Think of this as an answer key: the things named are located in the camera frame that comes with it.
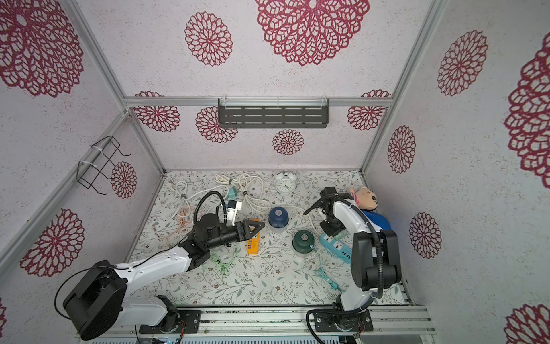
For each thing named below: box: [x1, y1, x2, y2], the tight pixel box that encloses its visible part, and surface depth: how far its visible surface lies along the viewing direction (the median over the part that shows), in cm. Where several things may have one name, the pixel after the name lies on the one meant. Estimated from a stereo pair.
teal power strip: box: [320, 233, 353, 264], surface depth 92 cm
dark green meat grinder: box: [292, 230, 316, 254], surface depth 85 cm
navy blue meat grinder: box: [267, 206, 289, 229], surface depth 92 cm
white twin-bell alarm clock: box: [274, 169, 298, 194], surface depth 107 cm
